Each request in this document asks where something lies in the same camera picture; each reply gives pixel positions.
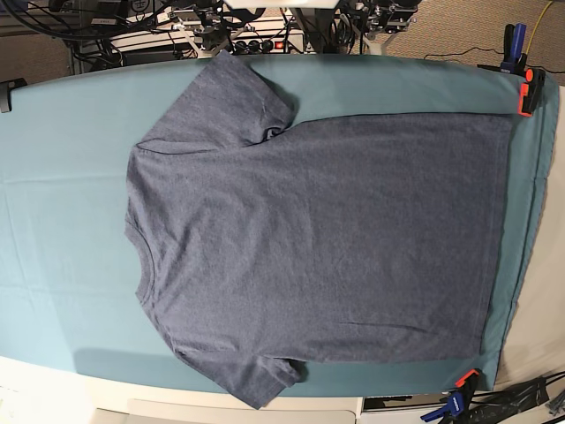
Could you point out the blue-grey heathered T-shirt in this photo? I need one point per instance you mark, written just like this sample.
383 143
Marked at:
265 244

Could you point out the white power strip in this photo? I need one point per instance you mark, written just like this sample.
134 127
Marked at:
245 41

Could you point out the white drawer unit front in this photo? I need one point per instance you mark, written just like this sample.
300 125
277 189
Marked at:
331 410

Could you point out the teal table cloth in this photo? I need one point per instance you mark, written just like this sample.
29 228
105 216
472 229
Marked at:
69 275

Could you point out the orange blue clamp bottom right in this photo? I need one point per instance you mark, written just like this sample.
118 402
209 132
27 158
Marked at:
457 402

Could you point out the orange black clamp top right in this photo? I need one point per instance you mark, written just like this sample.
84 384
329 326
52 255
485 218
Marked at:
531 91

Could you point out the blue black clamp top right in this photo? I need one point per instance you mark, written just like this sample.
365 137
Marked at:
514 60

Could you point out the black bag bottom right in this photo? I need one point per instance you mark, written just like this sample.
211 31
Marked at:
495 407

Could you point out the black clamp left edge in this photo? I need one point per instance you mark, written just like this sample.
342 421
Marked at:
6 87

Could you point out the white overhead mount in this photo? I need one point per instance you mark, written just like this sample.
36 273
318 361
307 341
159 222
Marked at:
308 4

